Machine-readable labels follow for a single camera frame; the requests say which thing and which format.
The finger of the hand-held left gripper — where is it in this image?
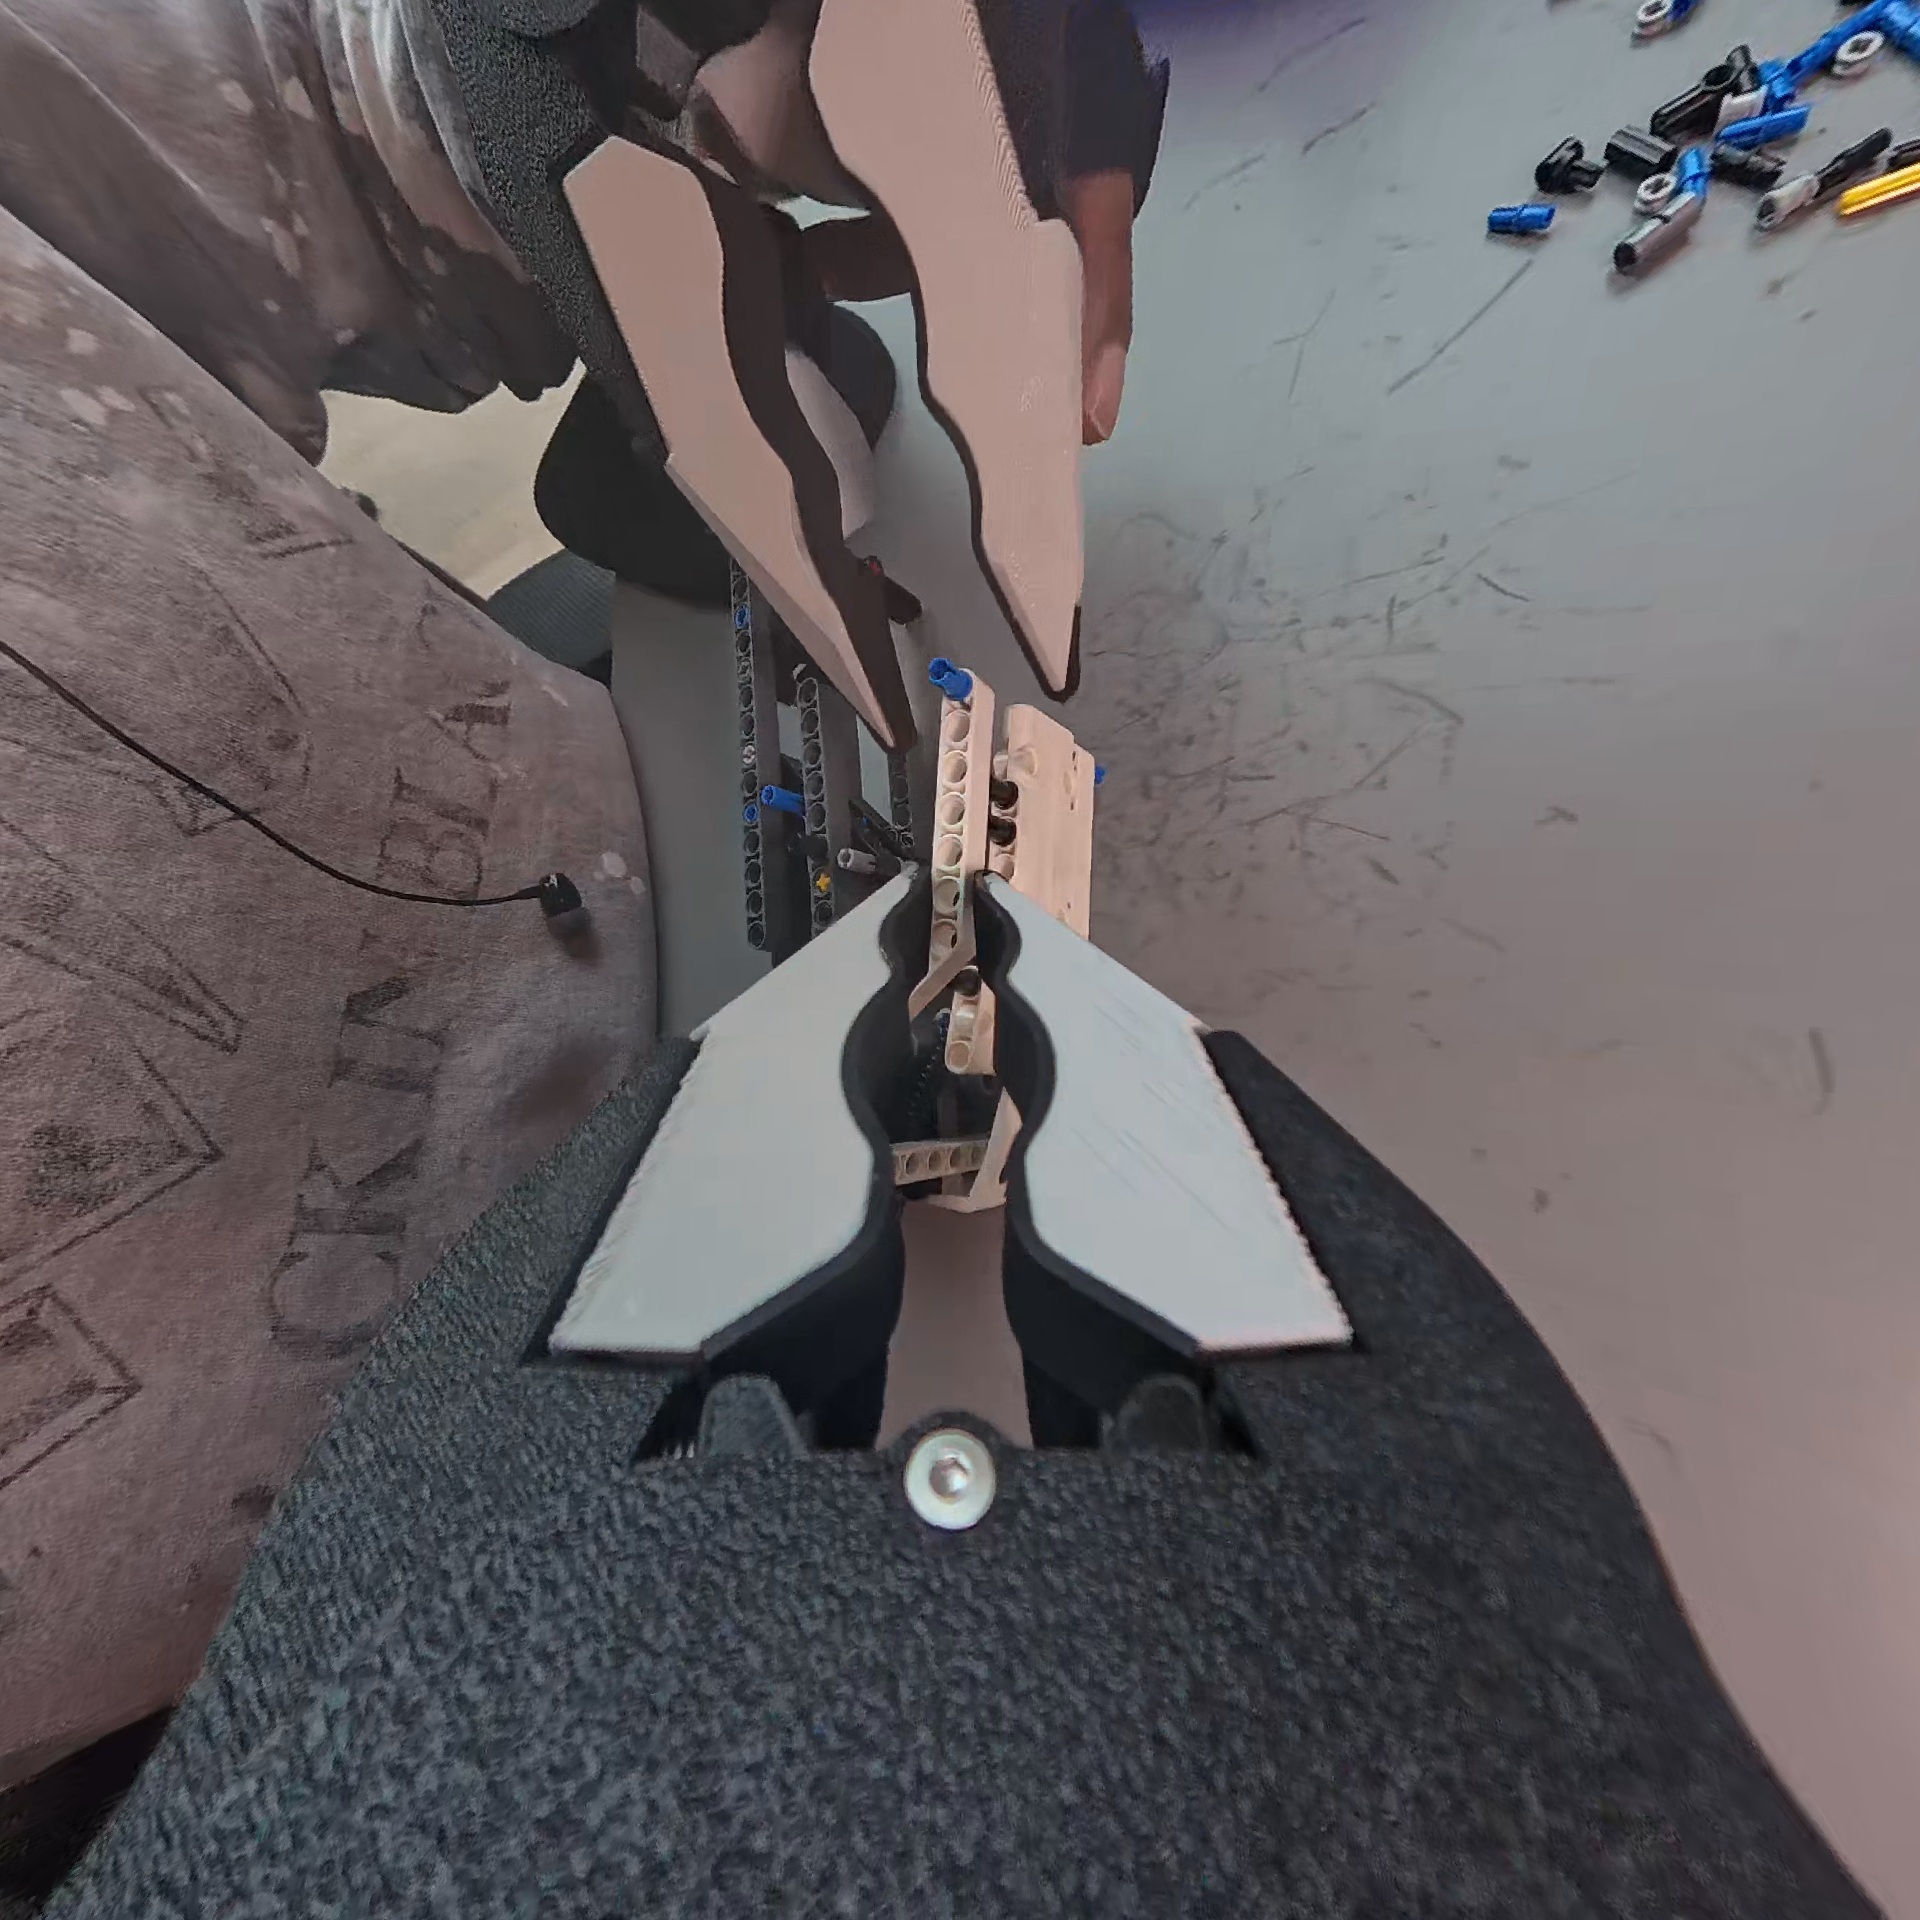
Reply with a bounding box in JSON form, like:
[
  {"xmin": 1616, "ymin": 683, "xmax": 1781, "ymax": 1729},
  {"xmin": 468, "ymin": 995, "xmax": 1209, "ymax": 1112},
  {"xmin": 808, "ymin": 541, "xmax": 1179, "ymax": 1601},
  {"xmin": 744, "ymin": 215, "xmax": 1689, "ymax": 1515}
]
[
  {"xmin": 563, "ymin": 133, "xmax": 920, "ymax": 752},
  {"xmin": 808, "ymin": 0, "xmax": 1085, "ymax": 704}
]

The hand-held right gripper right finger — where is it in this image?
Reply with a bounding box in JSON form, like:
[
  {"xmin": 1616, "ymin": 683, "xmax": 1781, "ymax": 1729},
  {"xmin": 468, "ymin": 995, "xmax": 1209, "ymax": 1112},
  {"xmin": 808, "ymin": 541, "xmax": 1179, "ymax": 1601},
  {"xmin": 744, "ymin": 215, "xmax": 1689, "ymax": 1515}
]
[{"xmin": 977, "ymin": 874, "xmax": 1356, "ymax": 1444}]

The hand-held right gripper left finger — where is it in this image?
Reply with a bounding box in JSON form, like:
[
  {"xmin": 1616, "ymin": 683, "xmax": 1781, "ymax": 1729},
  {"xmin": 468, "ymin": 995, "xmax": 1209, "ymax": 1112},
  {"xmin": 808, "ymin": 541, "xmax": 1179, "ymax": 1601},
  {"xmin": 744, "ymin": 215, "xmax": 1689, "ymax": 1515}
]
[{"xmin": 545, "ymin": 872, "xmax": 920, "ymax": 1450}]

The brick-built truck chassis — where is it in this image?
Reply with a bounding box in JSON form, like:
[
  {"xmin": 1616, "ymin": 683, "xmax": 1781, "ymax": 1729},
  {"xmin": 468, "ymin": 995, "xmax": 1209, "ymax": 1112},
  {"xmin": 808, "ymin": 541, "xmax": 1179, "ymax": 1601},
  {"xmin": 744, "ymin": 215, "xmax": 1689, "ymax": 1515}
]
[{"xmin": 727, "ymin": 562, "xmax": 1105, "ymax": 1217}]

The person's left forearm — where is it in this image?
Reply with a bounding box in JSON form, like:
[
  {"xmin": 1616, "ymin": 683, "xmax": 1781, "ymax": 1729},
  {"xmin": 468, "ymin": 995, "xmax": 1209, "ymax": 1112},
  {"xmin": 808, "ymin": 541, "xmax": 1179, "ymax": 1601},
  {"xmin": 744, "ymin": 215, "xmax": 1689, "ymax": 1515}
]
[{"xmin": 0, "ymin": 0, "xmax": 752, "ymax": 602}]

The grey desk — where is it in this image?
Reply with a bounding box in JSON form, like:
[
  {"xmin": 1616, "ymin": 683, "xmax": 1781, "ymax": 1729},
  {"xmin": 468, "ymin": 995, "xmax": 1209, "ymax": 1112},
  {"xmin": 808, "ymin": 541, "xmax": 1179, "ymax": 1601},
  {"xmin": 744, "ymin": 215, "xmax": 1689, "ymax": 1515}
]
[{"xmin": 607, "ymin": 0, "xmax": 1920, "ymax": 1920}]

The person's left hand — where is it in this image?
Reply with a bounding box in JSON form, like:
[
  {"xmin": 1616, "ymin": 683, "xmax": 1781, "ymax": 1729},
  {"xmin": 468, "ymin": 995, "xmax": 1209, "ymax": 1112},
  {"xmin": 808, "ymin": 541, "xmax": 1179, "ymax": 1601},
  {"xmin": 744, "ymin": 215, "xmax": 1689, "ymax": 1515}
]
[{"xmin": 1043, "ymin": 163, "xmax": 1134, "ymax": 448}]

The grey bleached hoodie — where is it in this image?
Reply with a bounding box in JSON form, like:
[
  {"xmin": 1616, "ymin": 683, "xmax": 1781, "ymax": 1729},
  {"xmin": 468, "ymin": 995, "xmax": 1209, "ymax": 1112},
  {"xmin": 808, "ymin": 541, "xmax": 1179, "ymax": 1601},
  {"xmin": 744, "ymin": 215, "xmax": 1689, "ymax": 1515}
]
[{"xmin": 0, "ymin": 202, "xmax": 663, "ymax": 1795}]

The pile of blue black brick pins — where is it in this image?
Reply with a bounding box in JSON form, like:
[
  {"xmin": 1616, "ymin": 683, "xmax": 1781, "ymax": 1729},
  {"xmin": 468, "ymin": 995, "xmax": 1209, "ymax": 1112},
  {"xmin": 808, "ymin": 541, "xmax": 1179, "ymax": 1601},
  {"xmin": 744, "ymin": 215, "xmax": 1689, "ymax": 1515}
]
[{"xmin": 1486, "ymin": 0, "xmax": 1920, "ymax": 280}]

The black microphone cable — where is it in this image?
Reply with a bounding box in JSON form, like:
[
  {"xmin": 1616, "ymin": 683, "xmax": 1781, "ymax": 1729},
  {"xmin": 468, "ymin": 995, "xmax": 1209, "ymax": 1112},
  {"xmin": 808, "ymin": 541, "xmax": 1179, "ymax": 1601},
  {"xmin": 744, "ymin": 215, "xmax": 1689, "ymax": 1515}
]
[{"xmin": 0, "ymin": 642, "xmax": 543, "ymax": 912}]

